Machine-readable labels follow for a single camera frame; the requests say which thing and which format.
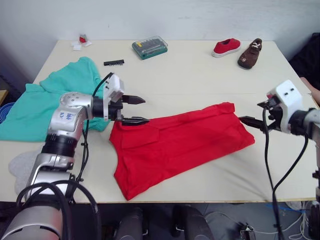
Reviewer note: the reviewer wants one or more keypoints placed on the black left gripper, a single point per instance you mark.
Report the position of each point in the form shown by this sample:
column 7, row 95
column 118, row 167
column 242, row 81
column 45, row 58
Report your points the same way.
column 115, row 109

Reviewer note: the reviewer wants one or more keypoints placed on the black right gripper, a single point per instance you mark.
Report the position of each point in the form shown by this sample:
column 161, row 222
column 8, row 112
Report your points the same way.
column 274, row 113

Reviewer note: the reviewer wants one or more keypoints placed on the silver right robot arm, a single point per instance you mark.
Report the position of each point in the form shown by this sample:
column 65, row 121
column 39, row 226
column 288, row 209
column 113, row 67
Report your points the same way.
column 314, row 117

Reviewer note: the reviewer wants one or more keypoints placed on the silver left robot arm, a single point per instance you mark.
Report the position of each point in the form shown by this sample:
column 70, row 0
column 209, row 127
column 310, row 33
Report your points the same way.
column 67, row 117

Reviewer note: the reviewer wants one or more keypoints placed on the red shorts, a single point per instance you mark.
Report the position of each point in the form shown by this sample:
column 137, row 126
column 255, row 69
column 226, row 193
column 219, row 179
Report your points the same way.
column 175, row 147

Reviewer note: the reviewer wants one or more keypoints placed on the teal t-shirt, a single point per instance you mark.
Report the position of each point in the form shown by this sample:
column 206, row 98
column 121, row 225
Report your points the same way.
column 67, row 80

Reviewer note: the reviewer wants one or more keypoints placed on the black bit holder strip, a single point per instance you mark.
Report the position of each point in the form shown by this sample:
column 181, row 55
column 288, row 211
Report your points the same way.
column 114, row 63

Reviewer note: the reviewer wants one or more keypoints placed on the brown suede shoe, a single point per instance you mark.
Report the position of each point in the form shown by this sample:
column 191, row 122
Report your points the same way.
column 251, row 55

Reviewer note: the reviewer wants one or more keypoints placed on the green screwdriver bit case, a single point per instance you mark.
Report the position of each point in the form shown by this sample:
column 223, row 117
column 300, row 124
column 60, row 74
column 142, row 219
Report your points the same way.
column 149, row 47

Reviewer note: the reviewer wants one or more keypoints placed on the black chair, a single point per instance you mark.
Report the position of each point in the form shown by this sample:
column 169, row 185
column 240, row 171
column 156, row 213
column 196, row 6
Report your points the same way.
column 307, row 62

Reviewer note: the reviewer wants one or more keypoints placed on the red slip-on shoe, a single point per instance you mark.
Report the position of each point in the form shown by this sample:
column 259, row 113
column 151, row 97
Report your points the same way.
column 226, row 47

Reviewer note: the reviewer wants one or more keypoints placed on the small red white packet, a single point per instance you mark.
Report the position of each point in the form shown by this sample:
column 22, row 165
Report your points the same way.
column 82, row 38

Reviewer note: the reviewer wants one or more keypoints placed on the dark rounded shape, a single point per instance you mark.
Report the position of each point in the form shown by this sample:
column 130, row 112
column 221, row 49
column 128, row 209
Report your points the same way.
column 192, row 222
column 131, row 225

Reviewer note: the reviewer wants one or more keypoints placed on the light grey sock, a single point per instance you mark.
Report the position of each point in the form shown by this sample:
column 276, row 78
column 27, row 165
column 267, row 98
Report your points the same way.
column 22, row 183
column 23, row 161

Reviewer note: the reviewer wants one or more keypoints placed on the blue round plastic object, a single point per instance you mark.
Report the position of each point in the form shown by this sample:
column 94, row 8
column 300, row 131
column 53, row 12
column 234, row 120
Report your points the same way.
column 6, row 112

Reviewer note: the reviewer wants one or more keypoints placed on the wooden board edge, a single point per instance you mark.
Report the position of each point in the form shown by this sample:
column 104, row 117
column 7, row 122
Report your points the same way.
column 3, row 96

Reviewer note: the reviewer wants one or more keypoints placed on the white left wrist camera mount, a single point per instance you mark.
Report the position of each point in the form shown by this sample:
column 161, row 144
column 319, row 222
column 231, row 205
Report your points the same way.
column 113, row 85

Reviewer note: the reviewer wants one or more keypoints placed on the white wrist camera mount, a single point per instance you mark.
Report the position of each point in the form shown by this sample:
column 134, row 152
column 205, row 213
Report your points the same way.
column 290, row 97
column 113, row 85

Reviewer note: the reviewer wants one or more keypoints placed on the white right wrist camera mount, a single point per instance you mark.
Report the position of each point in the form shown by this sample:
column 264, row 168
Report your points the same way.
column 290, row 97

